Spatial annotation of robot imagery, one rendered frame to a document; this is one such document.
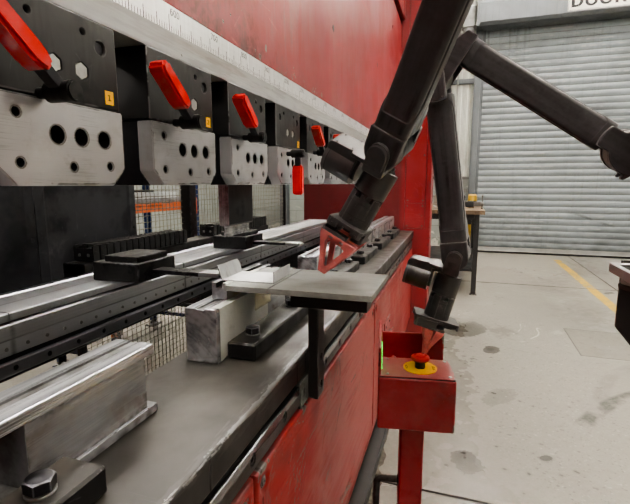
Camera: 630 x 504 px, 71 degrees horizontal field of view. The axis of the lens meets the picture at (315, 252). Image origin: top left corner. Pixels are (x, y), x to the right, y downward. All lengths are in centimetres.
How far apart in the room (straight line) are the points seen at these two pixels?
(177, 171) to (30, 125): 22
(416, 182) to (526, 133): 540
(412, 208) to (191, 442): 251
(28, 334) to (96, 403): 29
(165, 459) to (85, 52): 44
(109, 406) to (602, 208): 813
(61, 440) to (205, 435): 15
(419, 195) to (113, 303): 228
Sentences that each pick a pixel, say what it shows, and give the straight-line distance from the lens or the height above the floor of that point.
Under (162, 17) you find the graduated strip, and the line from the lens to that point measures 65.
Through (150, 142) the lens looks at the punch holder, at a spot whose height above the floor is 123.
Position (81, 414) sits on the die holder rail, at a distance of 57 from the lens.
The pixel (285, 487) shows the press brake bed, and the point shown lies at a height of 67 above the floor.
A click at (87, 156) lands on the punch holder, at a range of 51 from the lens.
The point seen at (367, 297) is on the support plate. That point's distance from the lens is 71.
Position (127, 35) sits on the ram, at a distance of 59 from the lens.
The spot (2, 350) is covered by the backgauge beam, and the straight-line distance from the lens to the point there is 82.
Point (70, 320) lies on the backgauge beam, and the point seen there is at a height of 94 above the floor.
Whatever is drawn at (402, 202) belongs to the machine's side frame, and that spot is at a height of 106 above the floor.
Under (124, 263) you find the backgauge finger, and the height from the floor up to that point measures 102.
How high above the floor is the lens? 118
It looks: 9 degrees down
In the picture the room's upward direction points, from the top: straight up
